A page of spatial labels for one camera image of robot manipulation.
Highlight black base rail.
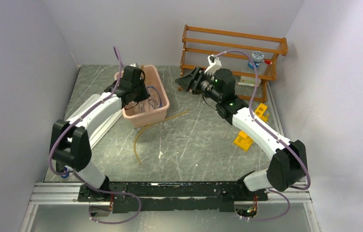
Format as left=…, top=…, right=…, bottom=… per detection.
left=77, top=181, right=268, bottom=213

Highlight blue safety glasses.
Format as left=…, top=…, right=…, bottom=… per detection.
left=146, top=86, right=163, bottom=109

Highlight blue tool at table edge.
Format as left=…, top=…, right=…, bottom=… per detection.
left=56, top=163, right=71, bottom=178

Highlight amber rubber tubing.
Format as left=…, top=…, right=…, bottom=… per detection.
left=133, top=111, right=190, bottom=165

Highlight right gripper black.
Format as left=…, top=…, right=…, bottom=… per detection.
left=175, top=66, right=222, bottom=103

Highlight blue white jar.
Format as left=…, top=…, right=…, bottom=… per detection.
left=248, top=51, right=264, bottom=69

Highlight aluminium frame rail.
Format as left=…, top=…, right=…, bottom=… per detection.
left=20, top=182, right=321, bottom=232

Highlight yellow test tube rack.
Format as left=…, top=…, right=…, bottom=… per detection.
left=232, top=103, right=271, bottom=154

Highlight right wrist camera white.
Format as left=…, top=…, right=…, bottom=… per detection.
left=204, top=55, right=222, bottom=75

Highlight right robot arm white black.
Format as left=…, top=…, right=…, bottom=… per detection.
left=175, top=67, right=311, bottom=200

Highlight wooden shelf rack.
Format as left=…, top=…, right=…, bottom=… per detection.
left=180, top=25, right=288, bottom=102

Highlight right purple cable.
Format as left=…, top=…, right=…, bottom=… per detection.
left=215, top=50, right=311, bottom=223

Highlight pink plastic bin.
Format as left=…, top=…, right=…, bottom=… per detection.
left=114, top=65, right=170, bottom=128

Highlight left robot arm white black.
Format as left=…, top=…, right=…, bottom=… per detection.
left=48, top=65, right=150, bottom=201

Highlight white bin lid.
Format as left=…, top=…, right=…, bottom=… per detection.
left=65, top=93, right=122, bottom=149

